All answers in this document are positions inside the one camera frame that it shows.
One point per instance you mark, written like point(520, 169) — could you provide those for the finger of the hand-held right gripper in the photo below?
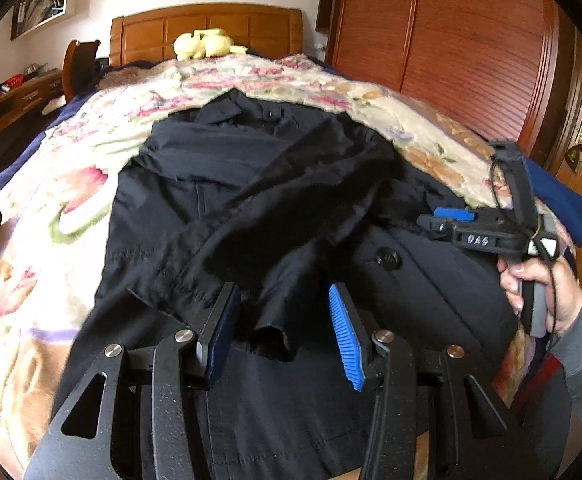
point(453, 214)
point(438, 227)

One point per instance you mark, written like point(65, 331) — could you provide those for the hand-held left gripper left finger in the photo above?
point(218, 345)

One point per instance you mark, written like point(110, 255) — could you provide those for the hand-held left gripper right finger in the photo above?
point(351, 340)

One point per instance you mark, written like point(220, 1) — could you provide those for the black double-breasted coat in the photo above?
point(271, 220)

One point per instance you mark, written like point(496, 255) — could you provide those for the person's right hand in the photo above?
point(566, 295)

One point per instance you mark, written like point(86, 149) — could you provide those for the blue cloth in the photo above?
point(566, 205)

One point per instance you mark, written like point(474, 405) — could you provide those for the wooden louvered wardrobe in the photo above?
point(446, 35)

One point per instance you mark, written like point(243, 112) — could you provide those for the person's dark clothing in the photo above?
point(536, 420)

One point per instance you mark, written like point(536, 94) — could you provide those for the floral blanket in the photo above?
point(71, 160)

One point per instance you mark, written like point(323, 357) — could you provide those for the navy bed sheet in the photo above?
point(16, 160)

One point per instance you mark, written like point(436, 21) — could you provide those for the yellow plush toy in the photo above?
point(206, 44)

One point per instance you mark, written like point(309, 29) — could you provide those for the wooden chair back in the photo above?
point(78, 67)

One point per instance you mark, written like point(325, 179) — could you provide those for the wooden desk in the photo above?
point(11, 110)

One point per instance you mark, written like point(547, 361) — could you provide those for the wooden bed headboard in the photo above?
point(196, 25)

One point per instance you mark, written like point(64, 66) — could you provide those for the metal pot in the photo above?
point(35, 70)

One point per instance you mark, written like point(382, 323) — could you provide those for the red basket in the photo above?
point(17, 81)

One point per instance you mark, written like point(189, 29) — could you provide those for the white wall shelf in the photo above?
point(51, 0)

